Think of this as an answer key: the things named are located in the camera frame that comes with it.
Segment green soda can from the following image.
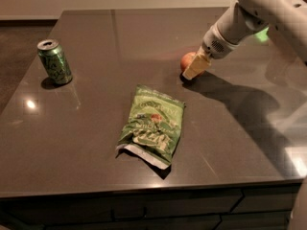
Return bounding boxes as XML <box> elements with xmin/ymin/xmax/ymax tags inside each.
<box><xmin>37</xmin><ymin>39</ymin><xmax>73</xmax><ymax>85</ymax></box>

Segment dark cabinet drawers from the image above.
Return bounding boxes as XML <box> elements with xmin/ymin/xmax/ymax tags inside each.
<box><xmin>1</xmin><ymin>183</ymin><xmax>300</xmax><ymax>230</ymax></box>

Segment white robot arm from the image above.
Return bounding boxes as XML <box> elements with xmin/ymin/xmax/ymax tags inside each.
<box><xmin>182</xmin><ymin>0</ymin><xmax>307</xmax><ymax>81</ymax></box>

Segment red apple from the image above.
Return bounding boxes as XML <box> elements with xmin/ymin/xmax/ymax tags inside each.
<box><xmin>180</xmin><ymin>52</ymin><xmax>203</xmax><ymax>80</ymax></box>

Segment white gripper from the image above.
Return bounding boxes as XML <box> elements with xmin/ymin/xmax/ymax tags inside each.
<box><xmin>185</xmin><ymin>23</ymin><xmax>239</xmax><ymax>77</ymax></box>

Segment green chip bag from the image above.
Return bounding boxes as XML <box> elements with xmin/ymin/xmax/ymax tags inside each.
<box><xmin>116</xmin><ymin>84</ymin><xmax>185</xmax><ymax>170</ymax></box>

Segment black drawer handle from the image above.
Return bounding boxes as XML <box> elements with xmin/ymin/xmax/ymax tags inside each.
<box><xmin>110</xmin><ymin>207</ymin><xmax>148</xmax><ymax>221</ymax></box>

